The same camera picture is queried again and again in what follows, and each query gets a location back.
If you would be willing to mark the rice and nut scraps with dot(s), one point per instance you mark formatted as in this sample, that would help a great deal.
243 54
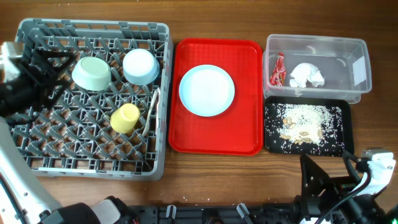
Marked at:
304 129

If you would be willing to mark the black plastic tray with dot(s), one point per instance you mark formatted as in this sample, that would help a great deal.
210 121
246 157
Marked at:
342 104

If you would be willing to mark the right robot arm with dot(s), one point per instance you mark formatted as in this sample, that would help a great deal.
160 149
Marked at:
353 196

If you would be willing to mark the white plastic fork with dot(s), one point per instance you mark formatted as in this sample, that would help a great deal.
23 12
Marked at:
154 106

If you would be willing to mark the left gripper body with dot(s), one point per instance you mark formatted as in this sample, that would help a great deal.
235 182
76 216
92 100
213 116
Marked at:
20 91

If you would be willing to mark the yellow plastic cup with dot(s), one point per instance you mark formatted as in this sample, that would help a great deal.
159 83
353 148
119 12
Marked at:
124 119

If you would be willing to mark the light blue bowl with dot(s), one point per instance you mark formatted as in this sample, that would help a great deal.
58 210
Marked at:
140 67

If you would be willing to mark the light blue plate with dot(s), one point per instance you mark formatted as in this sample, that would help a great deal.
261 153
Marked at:
206 90

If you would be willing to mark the white napkin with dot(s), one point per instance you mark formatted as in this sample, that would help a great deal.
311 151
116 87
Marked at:
306 72

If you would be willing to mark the red plastic tray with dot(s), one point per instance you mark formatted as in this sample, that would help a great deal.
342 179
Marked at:
236 131

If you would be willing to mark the clear plastic bin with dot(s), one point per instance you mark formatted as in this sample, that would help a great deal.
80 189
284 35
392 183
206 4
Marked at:
343 62

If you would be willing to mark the light green bowl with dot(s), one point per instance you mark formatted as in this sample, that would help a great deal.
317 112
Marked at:
92 74

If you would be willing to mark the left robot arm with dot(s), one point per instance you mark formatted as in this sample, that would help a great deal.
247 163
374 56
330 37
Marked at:
23 198

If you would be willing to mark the red snack wrapper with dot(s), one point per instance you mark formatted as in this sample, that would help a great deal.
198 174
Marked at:
279 72

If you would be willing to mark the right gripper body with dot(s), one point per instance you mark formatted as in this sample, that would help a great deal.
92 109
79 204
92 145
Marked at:
339 186

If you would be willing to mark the grey dishwasher rack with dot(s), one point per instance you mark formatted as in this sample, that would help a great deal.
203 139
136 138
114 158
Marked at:
75 138

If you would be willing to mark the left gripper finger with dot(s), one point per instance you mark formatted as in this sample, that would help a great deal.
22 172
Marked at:
52 63
49 92

